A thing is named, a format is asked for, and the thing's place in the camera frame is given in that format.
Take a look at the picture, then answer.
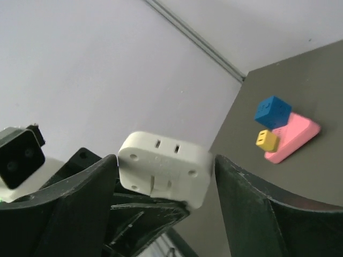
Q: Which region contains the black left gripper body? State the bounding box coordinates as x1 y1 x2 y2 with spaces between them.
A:
40 147 101 189

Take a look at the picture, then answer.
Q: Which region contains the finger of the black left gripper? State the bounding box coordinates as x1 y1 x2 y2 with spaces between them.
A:
101 193 190 257

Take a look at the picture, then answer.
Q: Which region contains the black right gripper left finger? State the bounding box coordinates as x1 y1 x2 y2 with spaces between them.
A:
1 155 117 256

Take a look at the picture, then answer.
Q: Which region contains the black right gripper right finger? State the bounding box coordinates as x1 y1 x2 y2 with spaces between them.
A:
215 155 342 256

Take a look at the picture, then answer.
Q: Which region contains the white square charger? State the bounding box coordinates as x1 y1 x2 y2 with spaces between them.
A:
117 131 214 209

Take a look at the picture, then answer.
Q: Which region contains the yellow plug adapter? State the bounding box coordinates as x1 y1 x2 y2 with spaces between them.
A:
256 130 280 153

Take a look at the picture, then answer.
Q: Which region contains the pink triangular power strip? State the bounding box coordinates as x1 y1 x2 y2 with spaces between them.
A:
264 112 321 164

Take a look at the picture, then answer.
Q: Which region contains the blue cube socket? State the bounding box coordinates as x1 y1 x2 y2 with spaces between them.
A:
254 96 292 130

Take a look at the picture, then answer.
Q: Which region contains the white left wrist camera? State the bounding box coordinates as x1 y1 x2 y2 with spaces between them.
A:
1 124 64 203

